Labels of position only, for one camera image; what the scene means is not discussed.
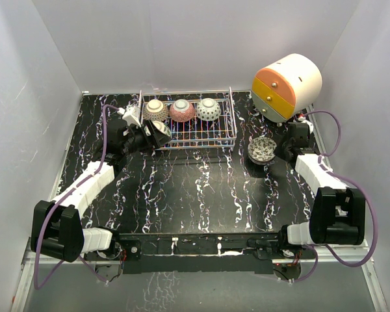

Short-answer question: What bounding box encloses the pink floral bowl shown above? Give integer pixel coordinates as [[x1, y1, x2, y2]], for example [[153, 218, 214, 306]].
[[169, 99, 195, 122]]

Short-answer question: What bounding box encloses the green leaf bowl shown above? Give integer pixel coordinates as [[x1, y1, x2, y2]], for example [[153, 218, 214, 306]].
[[153, 120, 172, 138]]

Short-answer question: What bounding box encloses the white diamond pattern bowl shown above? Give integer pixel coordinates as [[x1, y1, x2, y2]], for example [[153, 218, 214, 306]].
[[196, 98, 221, 122]]

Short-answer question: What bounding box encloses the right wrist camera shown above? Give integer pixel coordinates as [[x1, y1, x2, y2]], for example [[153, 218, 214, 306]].
[[297, 115, 314, 133]]

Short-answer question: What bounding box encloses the white wire dish rack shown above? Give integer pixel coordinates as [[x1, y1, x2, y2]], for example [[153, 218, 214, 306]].
[[138, 89, 237, 150]]

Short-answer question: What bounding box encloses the black base frame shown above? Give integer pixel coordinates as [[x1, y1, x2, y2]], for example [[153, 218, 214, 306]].
[[87, 233, 315, 274]]

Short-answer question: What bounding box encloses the round drawer cabinet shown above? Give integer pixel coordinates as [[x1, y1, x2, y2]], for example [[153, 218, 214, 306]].
[[251, 53, 322, 123]]

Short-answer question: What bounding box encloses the red lattice blue-inside bowl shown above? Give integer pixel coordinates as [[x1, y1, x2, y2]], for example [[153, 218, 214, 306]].
[[249, 158, 274, 166]]

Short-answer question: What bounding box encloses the aluminium rail frame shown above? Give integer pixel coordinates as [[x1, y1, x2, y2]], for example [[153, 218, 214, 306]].
[[9, 107, 389, 312]]

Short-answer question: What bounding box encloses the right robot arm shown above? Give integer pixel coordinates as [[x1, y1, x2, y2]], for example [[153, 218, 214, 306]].
[[275, 122, 365, 258]]

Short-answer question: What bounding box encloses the red dotted pink bowl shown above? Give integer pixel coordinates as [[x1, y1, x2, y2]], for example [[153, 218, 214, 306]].
[[248, 136, 277, 161]]

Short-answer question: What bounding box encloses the beige patterned bowl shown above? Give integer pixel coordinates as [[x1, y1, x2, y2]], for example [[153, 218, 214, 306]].
[[143, 99, 169, 122]]

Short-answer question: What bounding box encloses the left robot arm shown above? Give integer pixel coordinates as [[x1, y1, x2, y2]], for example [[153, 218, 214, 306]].
[[31, 120, 172, 262]]

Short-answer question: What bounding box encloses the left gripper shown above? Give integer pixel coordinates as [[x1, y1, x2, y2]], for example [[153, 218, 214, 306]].
[[121, 120, 170, 156]]

